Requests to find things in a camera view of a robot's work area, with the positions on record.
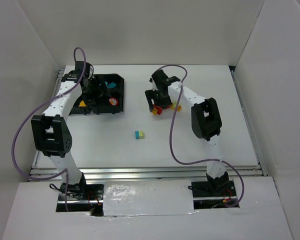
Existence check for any red long lego brick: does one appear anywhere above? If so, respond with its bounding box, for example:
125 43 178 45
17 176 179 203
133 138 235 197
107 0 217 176
153 106 163 115

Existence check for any teal long lego brick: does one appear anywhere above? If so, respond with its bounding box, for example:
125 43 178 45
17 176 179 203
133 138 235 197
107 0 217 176
107 82 117 89

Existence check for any yellow smiley face lego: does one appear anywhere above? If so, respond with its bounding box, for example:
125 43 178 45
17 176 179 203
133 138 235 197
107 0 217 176
152 108 158 115

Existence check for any red flower print lego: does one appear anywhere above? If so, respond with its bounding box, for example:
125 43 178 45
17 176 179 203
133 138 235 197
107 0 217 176
108 97 119 106

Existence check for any yellow oval lego brick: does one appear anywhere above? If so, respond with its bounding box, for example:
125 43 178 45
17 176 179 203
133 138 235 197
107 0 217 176
78 100 87 107

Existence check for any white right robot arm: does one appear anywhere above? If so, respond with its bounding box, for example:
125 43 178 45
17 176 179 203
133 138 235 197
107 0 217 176
145 67 229 193

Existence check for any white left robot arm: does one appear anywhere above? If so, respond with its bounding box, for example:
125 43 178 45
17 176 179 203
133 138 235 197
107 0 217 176
31 61 111 196

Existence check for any light green square lego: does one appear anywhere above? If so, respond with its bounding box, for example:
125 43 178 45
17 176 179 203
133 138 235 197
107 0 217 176
170 101 179 110

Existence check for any yellow flat lego plate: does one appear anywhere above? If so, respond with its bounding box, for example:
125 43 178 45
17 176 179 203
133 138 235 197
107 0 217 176
169 105 182 112

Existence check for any black four-compartment sorting tray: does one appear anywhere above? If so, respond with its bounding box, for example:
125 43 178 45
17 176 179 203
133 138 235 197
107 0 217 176
70 73 125 115

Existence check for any teal and green lego block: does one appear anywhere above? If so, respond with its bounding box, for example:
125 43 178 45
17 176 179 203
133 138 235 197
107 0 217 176
135 130 145 140

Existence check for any white cover panel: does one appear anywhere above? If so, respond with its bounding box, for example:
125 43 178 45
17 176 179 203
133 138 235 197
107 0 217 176
103 179 195 217

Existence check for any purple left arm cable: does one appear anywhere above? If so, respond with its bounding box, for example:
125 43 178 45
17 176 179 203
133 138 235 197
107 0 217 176
11 46 87 212

